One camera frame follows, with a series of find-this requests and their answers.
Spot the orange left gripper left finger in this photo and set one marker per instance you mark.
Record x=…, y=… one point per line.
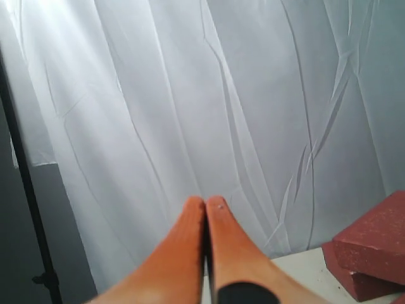
x=173, y=272

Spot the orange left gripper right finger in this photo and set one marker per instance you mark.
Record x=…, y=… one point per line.
x=238, y=270

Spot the red brick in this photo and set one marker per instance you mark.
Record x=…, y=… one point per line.
x=374, y=243
x=399, y=300

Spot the red brick far left base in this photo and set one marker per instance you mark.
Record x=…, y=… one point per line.
x=360, y=286

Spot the black backdrop stand pole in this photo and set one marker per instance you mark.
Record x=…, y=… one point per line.
x=49, y=278

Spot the white backdrop cloth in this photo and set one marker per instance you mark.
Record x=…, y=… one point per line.
x=293, y=111

